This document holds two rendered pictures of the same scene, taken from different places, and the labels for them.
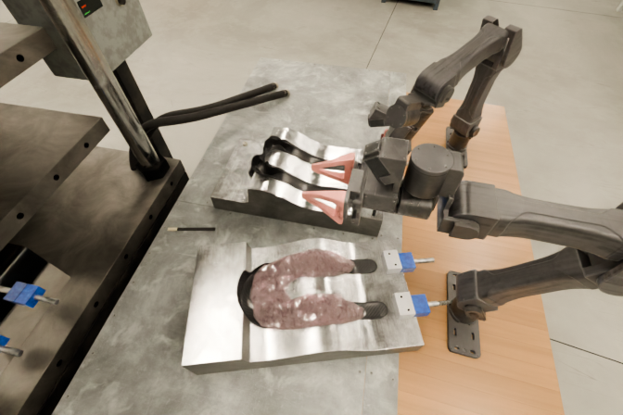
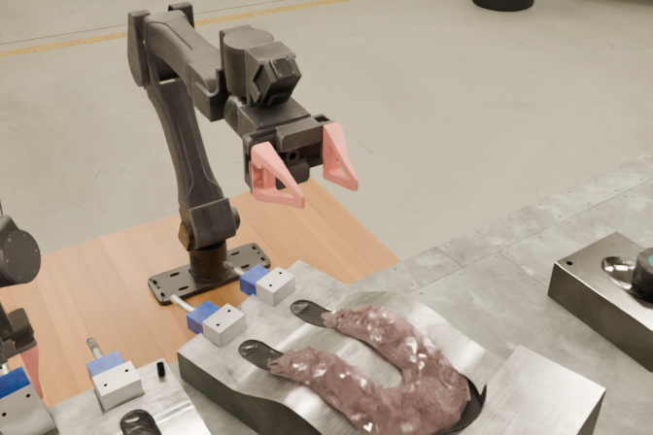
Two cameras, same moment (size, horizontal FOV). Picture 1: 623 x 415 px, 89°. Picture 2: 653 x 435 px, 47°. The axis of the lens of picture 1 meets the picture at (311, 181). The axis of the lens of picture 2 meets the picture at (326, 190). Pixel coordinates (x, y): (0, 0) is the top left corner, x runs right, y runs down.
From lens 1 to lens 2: 0.92 m
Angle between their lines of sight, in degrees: 87
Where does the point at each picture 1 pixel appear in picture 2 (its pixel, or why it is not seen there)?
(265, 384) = not seen: hidden behind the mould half
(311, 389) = not seen: hidden behind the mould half
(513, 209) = (213, 50)
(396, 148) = (268, 50)
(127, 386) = not seen: outside the picture
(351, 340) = (370, 297)
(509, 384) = (257, 222)
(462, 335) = (244, 260)
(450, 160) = (241, 30)
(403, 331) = (303, 279)
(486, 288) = (213, 188)
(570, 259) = (174, 89)
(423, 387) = (331, 267)
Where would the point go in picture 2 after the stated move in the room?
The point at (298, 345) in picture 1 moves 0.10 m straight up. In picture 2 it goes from (436, 326) to (442, 270)
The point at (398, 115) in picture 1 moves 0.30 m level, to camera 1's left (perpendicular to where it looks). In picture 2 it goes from (21, 250) to (196, 414)
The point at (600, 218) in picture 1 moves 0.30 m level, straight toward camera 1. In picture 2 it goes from (171, 22) to (383, 43)
